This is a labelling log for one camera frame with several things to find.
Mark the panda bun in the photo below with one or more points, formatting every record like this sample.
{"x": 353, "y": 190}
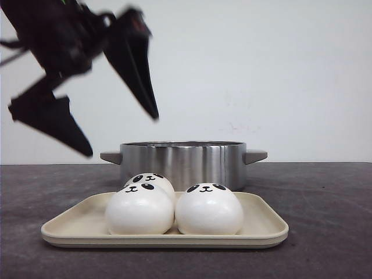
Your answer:
{"x": 153, "y": 178}
{"x": 209, "y": 209}
{"x": 139, "y": 208}

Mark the cream rectangular tray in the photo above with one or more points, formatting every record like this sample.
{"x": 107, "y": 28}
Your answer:
{"x": 83, "y": 226}

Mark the stainless steel steamer pot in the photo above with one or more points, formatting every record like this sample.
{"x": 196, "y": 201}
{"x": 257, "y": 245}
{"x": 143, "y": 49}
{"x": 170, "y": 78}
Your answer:
{"x": 186, "y": 163}

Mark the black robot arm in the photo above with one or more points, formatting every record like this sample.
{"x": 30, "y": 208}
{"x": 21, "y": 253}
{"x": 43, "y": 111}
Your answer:
{"x": 65, "y": 37}

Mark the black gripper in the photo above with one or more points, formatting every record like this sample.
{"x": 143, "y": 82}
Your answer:
{"x": 65, "y": 37}

